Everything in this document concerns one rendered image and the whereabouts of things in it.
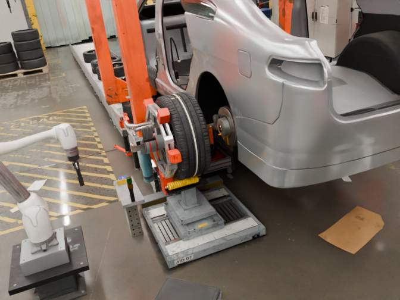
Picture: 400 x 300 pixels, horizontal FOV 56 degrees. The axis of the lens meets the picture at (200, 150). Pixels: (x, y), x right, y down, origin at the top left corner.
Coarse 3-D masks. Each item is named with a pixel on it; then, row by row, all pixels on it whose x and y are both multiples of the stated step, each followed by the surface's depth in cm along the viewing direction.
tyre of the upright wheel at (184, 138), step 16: (160, 96) 285; (176, 96) 278; (192, 96) 277; (176, 112) 264; (192, 112) 266; (176, 128) 260; (192, 144) 264; (208, 144) 268; (192, 160) 268; (208, 160) 275; (176, 176) 291; (192, 176) 289
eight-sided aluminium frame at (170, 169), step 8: (152, 104) 285; (152, 112) 276; (160, 128) 264; (168, 128) 265; (168, 136) 262; (160, 152) 310; (168, 160) 267; (160, 168) 300; (168, 168) 271; (168, 176) 288
